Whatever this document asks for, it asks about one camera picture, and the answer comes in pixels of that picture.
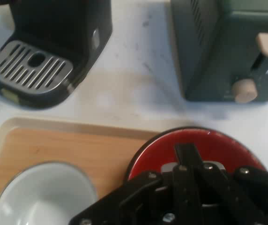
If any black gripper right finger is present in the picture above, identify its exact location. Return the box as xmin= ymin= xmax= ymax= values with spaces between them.
xmin=186 ymin=143 xmax=268 ymax=225

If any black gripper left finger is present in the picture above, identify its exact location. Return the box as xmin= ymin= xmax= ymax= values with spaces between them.
xmin=67 ymin=143 xmax=191 ymax=225

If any red enamel plate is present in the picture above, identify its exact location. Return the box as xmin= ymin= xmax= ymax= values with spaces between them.
xmin=124 ymin=126 xmax=268 ymax=182

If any wooden serving tray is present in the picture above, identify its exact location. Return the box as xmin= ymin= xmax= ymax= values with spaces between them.
xmin=0 ymin=116 xmax=164 ymax=225

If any white enamel bowl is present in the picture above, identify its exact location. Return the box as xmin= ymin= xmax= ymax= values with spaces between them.
xmin=0 ymin=160 xmax=99 ymax=225

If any beige toaster knob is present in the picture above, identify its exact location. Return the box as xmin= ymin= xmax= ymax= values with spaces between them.
xmin=231 ymin=78 xmax=259 ymax=104

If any dark green toaster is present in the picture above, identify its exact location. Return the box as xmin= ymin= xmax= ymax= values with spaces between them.
xmin=166 ymin=0 xmax=268 ymax=104

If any silver slotted drip grate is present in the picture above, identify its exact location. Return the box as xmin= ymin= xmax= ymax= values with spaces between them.
xmin=0 ymin=40 xmax=74 ymax=92

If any black coffee machine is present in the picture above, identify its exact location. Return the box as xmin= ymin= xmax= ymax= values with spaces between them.
xmin=0 ymin=0 xmax=114 ymax=110

